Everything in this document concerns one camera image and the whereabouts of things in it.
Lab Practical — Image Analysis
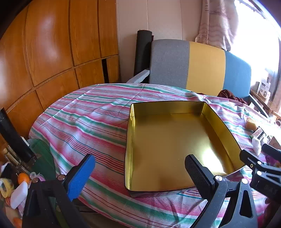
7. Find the black cylinder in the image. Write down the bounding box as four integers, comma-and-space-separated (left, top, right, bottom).
0, 107, 33, 163

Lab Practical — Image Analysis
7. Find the green glass side table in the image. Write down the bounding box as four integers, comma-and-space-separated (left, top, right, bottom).
27, 139, 58, 182

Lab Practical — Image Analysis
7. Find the rice cracker snack packet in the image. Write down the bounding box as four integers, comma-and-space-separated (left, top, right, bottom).
252, 126, 267, 139

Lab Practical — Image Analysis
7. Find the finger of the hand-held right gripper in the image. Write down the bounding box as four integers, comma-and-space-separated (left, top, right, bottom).
239, 150, 264, 173
262, 143, 281, 163

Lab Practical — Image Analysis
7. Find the wooden wardrobe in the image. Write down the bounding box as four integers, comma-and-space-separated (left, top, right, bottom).
0, 0, 120, 141

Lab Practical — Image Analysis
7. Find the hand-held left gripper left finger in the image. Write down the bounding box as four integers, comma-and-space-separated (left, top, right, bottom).
22, 153, 96, 228

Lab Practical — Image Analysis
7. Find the orange fruit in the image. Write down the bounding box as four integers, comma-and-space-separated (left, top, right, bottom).
18, 173, 31, 184

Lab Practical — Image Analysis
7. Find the yellow sponge block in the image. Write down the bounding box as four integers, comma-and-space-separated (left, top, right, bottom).
245, 118, 258, 130

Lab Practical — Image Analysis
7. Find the grey yellow blue chair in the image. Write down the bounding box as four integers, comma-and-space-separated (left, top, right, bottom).
126, 39, 269, 119

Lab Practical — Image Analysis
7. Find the wooden desk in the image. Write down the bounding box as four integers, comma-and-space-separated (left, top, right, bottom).
250, 89, 281, 120

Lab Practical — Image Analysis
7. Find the white plastic bottle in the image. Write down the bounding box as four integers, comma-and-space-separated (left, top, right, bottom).
10, 182, 28, 210

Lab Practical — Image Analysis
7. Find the dark red cloth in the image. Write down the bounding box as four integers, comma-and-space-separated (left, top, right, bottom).
217, 89, 249, 104

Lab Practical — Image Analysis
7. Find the white plastic-wrapped bundle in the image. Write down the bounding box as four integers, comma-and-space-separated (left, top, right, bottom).
251, 137, 263, 156

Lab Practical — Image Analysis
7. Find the gold tin box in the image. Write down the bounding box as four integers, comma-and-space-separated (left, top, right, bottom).
124, 101, 246, 198

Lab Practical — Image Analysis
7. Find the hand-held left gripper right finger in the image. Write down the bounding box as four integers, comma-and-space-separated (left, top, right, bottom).
184, 154, 258, 228

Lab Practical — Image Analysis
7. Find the striped blanket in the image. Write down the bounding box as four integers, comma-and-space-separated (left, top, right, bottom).
28, 83, 281, 228

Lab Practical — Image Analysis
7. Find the beige curtain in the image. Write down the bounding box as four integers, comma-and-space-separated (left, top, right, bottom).
195, 0, 238, 51

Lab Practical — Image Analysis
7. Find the white cardboard box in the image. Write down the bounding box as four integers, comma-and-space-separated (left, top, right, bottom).
256, 81, 271, 97

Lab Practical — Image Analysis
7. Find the black rolled mat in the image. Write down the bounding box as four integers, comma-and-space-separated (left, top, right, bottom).
134, 30, 153, 76

